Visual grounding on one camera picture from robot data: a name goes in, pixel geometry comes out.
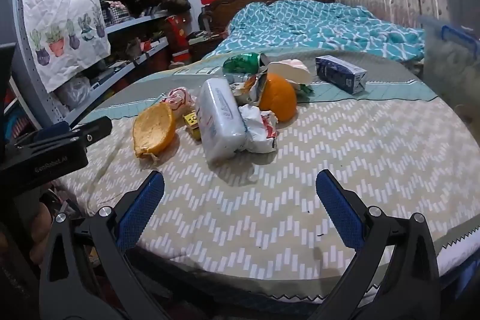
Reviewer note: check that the crushed green drink can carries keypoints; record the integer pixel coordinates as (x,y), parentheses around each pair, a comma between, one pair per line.
(242,63)

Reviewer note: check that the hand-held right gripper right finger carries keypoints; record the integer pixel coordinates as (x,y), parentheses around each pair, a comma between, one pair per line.
(337,209)

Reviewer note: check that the grey metal shelf rack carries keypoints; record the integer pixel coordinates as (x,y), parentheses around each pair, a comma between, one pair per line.
(131,22)

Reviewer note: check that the clear plastic storage bin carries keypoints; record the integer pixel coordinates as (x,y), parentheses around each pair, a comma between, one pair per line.
(450,57)

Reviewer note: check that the domed orange peel half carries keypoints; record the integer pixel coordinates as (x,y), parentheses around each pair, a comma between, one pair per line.
(278,98)

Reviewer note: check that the blue drink carton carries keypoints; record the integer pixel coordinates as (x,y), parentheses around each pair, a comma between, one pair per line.
(339,73)

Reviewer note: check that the teal patterned blanket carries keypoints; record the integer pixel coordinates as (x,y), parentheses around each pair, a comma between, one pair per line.
(322,25)

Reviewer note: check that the pink and white crumpled wrapper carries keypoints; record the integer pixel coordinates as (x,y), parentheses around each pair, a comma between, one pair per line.
(176,98)

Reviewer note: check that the pink and white paper cup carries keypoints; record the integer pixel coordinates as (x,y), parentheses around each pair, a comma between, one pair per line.
(290,69)

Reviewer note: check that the white plastic tissue packet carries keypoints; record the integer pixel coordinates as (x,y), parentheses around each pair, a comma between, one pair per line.
(219,117)

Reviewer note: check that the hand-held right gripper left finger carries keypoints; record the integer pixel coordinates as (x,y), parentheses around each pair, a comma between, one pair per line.
(142,207)

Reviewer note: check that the small yellow box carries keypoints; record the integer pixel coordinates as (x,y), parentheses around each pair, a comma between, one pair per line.
(192,122)

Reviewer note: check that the bowl-shaped orange peel half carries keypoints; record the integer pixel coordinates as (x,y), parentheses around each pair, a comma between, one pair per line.
(153,132)

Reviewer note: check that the person's left hand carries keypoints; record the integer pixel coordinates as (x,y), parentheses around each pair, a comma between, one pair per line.
(39,233)

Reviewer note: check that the white cloth with plant print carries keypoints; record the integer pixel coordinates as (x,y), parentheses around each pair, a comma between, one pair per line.
(60,12)

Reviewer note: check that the beige chevron table mat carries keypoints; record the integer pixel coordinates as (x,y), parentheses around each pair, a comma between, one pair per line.
(307,155)

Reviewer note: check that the silver crumpled foil wrapper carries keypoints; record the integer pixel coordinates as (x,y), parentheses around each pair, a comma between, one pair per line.
(248,87)

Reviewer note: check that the red and white crumpled wrapper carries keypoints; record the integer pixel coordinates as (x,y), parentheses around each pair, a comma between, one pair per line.
(262,130)

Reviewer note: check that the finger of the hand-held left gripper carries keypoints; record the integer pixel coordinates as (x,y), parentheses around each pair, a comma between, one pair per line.
(52,131)
(95,128)

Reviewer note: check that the green wrapper scrap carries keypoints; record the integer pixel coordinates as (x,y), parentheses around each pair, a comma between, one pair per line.
(305,89)

